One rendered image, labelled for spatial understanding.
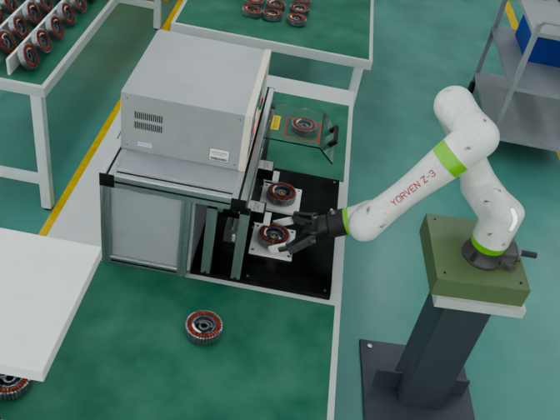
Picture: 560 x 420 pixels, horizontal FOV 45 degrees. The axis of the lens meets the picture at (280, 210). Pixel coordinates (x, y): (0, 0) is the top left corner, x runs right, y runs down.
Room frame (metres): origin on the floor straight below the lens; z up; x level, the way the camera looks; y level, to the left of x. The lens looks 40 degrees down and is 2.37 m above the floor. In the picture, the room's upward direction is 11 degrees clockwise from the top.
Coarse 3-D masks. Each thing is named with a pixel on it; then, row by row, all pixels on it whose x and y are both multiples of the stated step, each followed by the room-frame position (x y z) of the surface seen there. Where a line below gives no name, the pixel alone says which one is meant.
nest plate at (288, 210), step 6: (264, 186) 2.02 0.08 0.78; (264, 192) 1.98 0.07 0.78; (300, 192) 2.03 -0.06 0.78; (264, 198) 1.95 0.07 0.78; (300, 198) 1.99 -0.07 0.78; (270, 204) 1.92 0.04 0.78; (294, 204) 1.95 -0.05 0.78; (270, 210) 1.90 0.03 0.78; (276, 210) 1.90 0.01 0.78; (282, 210) 1.90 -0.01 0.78; (288, 210) 1.91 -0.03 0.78; (294, 210) 1.92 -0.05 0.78
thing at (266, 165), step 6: (264, 162) 1.98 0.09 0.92; (270, 162) 1.99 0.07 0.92; (258, 168) 1.94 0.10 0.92; (264, 168) 1.95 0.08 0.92; (270, 168) 1.95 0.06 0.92; (258, 174) 1.94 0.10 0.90; (264, 174) 1.94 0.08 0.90; (270, 174) 1.94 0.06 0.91; (276, 174) 1.98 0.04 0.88; (264, 180) 1.94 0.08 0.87; (270, 180) 1.94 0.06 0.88; (276, 180) 1.95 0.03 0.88
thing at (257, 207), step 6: (252, 204) 1.74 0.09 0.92; (258, 204) 1.74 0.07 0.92; (264, 204) 1.75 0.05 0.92; (228, 210) 1.71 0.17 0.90; (252, 210) 1.71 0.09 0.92; (258, 210) 1.71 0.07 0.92; (264, 210) 1.72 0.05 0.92; (228, 216) 1.69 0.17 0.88; (234, 216) 1.69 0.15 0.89; (252, 216) 1.70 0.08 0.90; (258, 216) 1.70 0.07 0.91; (264, 216) 1.74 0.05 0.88; (270, 216) 1.74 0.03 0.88; (234, 222) 1.71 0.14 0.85; (258, 222) 1.70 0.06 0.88; (264, 222) 1.70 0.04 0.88
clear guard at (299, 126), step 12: (276, 108) 2.13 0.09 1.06; (288, 108) 2.15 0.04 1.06; (300, 108) 2.17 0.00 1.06; (288, 120) 2.07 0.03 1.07; (300, 120) 2.09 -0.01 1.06; (312, 120) 2.10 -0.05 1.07; (324, 120) 2.12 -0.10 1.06; (264, 132) 1.96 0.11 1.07; (276, 132) 1.97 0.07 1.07; (288, 132) 1.99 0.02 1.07; (300, 132) 2.00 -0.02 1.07; (312, 132) 2.02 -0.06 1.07; (324, 132) 2.05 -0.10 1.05; (300, 144) 1.94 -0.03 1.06; (312, 144) 1.95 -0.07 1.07; (324, 144) 1.98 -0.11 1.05
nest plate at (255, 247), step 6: (258, 228) 1.78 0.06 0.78; (252, 234) 1.74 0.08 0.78; (294, 234) 1.78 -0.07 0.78; (252, 240) 1.71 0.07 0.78; (252, 246) 1.68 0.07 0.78; (258, 246) 1.69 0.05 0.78; (252, 252) 1.66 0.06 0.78; (258, 252) 1.66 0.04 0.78; (264, 252) 1.66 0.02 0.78; (276, 252) 1.67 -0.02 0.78; (282, 252) 1.68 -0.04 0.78; (288, 252) 1.68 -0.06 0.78; (282, 258) 1.66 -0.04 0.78; (288, 258) 1.66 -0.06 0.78
